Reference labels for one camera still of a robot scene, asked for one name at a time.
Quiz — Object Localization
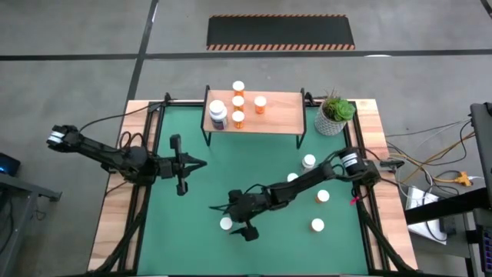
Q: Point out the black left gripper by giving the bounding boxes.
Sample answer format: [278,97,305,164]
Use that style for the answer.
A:
[155,133,208,197]

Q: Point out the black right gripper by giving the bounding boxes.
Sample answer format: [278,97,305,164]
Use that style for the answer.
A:
[208,188,272,242]

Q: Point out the large white bottle maroon label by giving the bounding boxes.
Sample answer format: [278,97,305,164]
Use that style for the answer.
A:
[208,98,229,131]

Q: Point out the green table mat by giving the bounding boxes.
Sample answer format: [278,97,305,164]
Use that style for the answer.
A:
[137,105,370,276]

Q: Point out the succulent in triangle-patterned pot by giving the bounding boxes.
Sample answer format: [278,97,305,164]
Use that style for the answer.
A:
[314,87,357,137]

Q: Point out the black hazard-striped floor mat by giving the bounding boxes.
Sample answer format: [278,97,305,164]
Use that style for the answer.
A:
[206,14,356,52]

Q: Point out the grey metal desk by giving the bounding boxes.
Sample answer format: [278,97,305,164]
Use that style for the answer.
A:
[0,172,62,277]

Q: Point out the small black connector box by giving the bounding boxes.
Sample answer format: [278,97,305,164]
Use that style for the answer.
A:
[380,158,405,172]

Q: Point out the black device blue light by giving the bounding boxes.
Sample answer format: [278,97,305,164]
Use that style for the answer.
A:
[0,152,21,177]

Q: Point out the white paper box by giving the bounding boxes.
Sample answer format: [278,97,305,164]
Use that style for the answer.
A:
[406,185,449,245]

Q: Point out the black desk bar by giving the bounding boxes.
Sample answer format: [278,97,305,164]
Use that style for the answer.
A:
[404,186,492,226]

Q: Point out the yellow power splitter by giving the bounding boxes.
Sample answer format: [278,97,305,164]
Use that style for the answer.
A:
[455,171,473,188]

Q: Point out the dark keyboard purple keys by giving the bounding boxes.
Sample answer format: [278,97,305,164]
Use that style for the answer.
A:
[476,225,492,275]

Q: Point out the black metal table frame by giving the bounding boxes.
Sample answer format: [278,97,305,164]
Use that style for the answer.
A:
[86,92,418,277]

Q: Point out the long black arm cable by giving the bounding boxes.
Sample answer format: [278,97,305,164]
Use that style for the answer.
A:
[78,98,170,132]

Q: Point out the wooden shelf black metal frame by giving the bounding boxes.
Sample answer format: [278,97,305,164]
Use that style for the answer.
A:
[200,85,308,150]

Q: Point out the yellow power cable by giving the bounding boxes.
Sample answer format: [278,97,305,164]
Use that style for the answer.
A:
[399,130,477,185]

